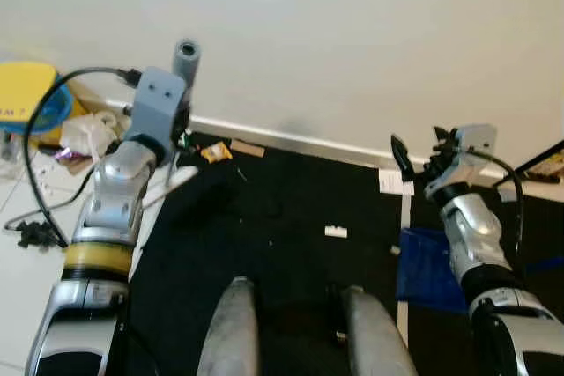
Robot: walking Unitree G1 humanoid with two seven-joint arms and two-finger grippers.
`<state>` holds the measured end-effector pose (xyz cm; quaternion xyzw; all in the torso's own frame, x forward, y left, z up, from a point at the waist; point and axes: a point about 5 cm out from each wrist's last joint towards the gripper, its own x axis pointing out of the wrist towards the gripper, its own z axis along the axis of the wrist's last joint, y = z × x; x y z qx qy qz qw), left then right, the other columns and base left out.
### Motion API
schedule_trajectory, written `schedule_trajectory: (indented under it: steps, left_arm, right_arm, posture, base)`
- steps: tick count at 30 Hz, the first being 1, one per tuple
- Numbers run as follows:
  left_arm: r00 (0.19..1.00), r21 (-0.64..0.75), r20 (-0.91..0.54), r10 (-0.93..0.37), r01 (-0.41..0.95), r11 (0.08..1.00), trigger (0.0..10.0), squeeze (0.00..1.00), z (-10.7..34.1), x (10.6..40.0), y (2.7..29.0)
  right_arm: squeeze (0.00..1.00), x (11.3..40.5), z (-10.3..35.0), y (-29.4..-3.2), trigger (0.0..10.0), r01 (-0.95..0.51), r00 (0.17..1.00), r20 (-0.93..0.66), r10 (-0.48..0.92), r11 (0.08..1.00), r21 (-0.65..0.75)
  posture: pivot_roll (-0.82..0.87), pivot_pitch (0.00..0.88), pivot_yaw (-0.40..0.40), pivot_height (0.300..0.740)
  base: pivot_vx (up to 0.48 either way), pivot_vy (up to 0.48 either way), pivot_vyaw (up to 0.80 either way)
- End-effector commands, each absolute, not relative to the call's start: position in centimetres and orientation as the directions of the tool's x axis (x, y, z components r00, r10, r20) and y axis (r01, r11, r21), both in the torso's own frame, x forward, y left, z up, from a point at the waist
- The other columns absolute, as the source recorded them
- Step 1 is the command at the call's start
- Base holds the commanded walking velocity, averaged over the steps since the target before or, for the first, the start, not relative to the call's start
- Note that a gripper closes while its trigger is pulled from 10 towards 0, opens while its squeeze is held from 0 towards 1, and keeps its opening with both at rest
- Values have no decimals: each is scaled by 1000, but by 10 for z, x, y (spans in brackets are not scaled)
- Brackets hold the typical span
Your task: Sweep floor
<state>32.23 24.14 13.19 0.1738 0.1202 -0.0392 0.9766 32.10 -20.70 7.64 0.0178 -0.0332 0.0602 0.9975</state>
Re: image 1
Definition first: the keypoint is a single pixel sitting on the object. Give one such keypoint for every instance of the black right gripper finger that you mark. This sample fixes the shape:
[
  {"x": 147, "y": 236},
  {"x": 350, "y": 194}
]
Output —
[
  {"x": 403, "y": 158},
  {"x": 444, "y": 138}
]

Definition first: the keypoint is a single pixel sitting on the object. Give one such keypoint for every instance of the blue plastic dustpan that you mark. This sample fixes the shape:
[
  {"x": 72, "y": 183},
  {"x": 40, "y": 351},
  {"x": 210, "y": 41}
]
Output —
[{"x": 423, "y": 270}]

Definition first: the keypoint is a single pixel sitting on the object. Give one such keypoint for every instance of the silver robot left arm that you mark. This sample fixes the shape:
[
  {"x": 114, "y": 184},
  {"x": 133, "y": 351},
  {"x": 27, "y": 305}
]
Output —
[{"x": 110, "y": 200}]

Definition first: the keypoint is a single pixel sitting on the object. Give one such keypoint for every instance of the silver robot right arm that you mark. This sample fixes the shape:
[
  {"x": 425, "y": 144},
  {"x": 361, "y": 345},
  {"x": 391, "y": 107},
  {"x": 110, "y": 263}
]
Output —
[{"x": 476, "y": 235}]

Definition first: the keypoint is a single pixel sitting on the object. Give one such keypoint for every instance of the black floor mat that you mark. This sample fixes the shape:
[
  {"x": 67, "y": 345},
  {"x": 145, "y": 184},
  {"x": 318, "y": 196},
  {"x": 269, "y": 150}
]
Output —
[{"x": 291, "y": 191}]

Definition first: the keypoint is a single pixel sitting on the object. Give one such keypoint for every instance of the white paper label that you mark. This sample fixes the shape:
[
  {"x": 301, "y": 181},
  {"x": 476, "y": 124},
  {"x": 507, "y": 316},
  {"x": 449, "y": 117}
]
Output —
[{"x": 392, "y": 184}]

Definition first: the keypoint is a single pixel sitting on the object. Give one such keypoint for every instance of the yellow snack packet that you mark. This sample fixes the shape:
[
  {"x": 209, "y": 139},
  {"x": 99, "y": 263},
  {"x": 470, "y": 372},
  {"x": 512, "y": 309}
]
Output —
[{"x": 216, "y": 152}]

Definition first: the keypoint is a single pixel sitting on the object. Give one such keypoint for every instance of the long white tape strip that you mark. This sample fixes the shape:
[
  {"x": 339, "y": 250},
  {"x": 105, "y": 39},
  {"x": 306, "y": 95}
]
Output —
[{"x": 405, "y": 209}]

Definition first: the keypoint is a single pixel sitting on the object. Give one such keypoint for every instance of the brown cardboard strip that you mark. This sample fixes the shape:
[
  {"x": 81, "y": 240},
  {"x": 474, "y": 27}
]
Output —
[{"x": 248, "y": 148}]

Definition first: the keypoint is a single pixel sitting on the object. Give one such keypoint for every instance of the grey tape piece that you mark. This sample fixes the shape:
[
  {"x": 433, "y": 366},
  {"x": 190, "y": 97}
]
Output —
[{"x": 508, "y": 193}]

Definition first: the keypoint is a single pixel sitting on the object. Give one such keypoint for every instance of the small grey scrap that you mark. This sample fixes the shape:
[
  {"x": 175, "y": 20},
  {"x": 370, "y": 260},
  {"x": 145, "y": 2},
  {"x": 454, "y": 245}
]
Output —
[{"x": 397, "y": 250}]

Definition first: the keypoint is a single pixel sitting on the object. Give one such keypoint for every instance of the small white block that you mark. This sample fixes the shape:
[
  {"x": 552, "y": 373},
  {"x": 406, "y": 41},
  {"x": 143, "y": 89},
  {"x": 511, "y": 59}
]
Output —
[{"x": 336, "y": 232}]

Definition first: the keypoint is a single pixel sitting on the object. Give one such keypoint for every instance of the purple foil wrapper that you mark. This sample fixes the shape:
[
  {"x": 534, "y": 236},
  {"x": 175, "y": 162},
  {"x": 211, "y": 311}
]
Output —
[{"x": 64, "y": 156}]

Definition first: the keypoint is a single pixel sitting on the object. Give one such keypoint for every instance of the yellow bin with blue liner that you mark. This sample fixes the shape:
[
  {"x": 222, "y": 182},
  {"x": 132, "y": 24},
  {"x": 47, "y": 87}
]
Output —
[{"x": 22, "y": 85}]

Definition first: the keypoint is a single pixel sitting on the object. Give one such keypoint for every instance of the clear plastic bag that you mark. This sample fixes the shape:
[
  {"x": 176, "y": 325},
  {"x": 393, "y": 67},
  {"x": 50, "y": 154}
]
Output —
[{"x": 11, "y": 160}]

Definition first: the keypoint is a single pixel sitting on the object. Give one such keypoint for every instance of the grey robot right leg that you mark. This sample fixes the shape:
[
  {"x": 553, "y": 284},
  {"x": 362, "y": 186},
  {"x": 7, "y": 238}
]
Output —
[{"x": 374, "y": 336}]

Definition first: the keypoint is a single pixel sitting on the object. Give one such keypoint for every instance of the grey robot leg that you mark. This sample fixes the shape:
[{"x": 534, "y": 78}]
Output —
[
  {"x": 374, "y": 336},
  {"x": 231, "y": 332}
]

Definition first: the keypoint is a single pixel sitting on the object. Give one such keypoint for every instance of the grey robot left leg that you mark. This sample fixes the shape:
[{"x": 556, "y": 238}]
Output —
[{"x": 231, "y": 332}]

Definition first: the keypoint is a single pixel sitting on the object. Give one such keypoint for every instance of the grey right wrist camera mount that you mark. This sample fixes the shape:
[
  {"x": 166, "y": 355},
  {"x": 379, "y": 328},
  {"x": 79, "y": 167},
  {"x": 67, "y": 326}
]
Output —
[{"x": 476, "y": 140}]

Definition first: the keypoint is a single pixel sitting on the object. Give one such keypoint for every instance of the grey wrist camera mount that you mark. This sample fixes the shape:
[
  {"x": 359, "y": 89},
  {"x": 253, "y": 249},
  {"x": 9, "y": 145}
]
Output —
[
  {"x": 159, "y": 103},
  {"x": 476, "y": 140}
]

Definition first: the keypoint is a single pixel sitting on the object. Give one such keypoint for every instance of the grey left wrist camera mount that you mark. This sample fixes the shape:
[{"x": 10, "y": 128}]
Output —
[{"x": 159, "y": 103}]

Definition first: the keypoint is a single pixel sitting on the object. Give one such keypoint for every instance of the black door frame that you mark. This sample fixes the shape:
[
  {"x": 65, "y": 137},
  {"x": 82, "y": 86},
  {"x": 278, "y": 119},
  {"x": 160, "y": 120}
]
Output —
[{"x": 538, "y": 158}]

